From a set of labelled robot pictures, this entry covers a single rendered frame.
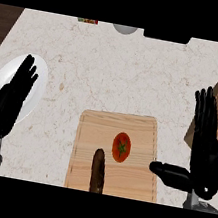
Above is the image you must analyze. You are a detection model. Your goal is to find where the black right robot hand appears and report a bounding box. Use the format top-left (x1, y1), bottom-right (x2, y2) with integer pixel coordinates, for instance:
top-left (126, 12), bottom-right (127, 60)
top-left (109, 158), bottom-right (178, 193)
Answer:
top-left (145, 77), bottom-right (218, 203)

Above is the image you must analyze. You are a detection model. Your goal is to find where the wooden cutting board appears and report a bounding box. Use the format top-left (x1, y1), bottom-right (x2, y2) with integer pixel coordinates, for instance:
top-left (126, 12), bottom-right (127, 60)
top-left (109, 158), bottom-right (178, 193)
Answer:
top-left (63, 103), bottom-right (172, 205)

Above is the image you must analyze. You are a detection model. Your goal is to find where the black appliance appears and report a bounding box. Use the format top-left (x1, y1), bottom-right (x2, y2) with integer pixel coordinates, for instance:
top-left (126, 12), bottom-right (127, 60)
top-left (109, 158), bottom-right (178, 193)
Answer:
top-left (142, 28), bottom-right (193, 46)

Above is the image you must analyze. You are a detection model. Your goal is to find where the red and green packet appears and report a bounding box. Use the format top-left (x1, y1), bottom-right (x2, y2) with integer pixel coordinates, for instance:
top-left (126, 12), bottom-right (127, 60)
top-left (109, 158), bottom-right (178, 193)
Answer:
top-left (77, 16), bottom-right (99, 26)

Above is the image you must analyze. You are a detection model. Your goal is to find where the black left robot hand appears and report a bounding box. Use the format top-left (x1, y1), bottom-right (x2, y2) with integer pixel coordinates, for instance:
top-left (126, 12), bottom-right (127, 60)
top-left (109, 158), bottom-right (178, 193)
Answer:
top-left (0, 48), bottom-right (43, 146)

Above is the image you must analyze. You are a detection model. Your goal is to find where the white plate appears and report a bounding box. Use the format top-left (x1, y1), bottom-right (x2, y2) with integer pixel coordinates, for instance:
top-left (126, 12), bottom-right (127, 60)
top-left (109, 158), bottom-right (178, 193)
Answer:
top-left (0, 47), bottom-right (53, 129)

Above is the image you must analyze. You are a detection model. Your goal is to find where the grey round bowl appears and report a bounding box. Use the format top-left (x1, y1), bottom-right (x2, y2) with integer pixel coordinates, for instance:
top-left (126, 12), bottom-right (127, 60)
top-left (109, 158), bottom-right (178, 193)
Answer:
top-left (110, 22), bottom-right (140, 38)

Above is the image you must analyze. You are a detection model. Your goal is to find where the red tomato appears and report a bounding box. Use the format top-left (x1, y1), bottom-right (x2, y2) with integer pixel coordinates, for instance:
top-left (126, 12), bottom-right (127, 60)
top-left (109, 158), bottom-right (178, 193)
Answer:
top-left (109, 130), bottom-right (134, 165)

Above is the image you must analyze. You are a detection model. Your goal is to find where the brown baguette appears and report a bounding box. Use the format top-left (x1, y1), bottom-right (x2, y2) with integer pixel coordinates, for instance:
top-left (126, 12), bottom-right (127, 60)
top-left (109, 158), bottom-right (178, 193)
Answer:
top-left (86, 147), bottom-right (111, 195)

